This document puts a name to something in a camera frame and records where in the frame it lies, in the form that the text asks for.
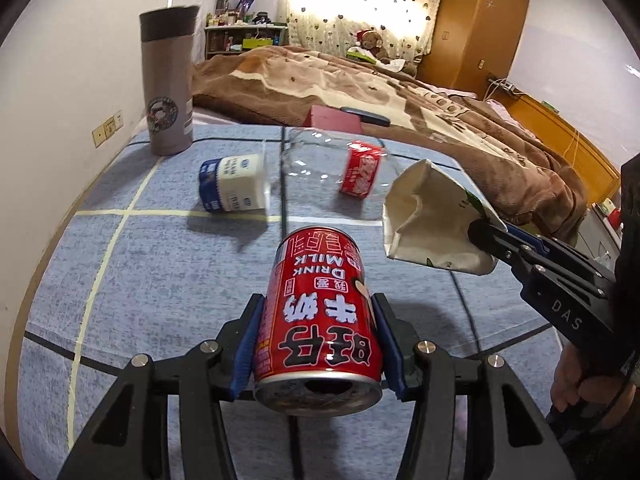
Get white and blue yogurt cup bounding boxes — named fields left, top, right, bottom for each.
left=197, top=154, right=273, bottom=213

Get person's right hand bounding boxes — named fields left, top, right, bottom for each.
left=551, top=344, right=638, bottom=413

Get grey thermos flask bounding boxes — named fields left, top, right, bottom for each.
left=139, top=5, right=201, bottom=157

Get power strip with cables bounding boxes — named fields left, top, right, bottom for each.
left=487, top=74, right=517, bottom=97

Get pink bed sheet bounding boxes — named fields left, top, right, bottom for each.
left=192, top=105, right=281, bottom=129

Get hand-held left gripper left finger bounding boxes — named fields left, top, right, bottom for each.
left=57, top=292, right=266, bottom=480

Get cluttered shelf unit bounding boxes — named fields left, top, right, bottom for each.
left=204, top=24, right=288, bottom=61

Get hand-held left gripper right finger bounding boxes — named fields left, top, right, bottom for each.
left=372, top=292, right=576, bottom=480

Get heart print curtain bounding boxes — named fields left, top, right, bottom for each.
left=286, top=0, right=448, bottom=56

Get teddy bear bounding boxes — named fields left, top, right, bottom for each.
left=355, top=29, right=387, bottom=62

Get red milk drink can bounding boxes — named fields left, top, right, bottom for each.
left=252, top=226, right=385, bottom=415

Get wooden headboard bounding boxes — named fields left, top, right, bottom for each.
left=500, top=92, right=623, bottom=211

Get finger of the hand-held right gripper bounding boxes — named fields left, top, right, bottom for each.
left=467, top=220, right=533, bottom=282
left=504, top=224, right=553, bottom=257

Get brown blanket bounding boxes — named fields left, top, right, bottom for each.
left=192, top=45, right=588, bottom=243

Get wall socket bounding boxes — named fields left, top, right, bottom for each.
left=91, top=110, right=124, bottom=148

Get wooden wardrobe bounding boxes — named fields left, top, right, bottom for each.
left=417, top=0, right=531, bottom=101

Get low grey cabinet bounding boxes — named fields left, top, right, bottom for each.
left=575, top=202, right=626, bottom=263

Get clear plastic bottle red label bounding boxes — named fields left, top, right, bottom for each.
left=280, top=127, right=388, bottom=198

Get pink box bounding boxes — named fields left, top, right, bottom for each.
left=304, top=105, right=363, bottom=133

